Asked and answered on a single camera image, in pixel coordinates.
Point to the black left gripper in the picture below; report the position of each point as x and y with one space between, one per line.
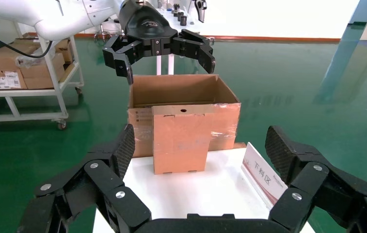
144 22

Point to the black round stool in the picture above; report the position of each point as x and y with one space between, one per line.
101 32

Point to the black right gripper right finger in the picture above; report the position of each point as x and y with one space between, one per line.
318 180

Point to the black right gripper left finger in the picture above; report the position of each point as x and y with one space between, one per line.
106 180

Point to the white acrylic sign placard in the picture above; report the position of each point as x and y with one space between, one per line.
260 173

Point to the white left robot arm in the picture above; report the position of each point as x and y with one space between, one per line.
58 19

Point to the cardboard box with white label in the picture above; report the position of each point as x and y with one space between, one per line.
5 80

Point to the flat brown cardboard box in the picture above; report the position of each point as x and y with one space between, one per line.
42 83

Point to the blue building column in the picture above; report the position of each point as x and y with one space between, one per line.
364 11

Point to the white metal shelf cart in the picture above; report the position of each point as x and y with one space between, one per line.
59 96

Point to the small cardboard box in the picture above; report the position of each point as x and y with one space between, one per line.
180 144

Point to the clear plastic bag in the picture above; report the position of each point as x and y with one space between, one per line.
30 60

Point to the plain brown cardboard box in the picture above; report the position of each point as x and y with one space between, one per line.
0 59
45 69
63 51

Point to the large open cardboard box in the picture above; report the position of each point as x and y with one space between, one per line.
223 123

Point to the black hanging tool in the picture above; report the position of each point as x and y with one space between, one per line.
200 8

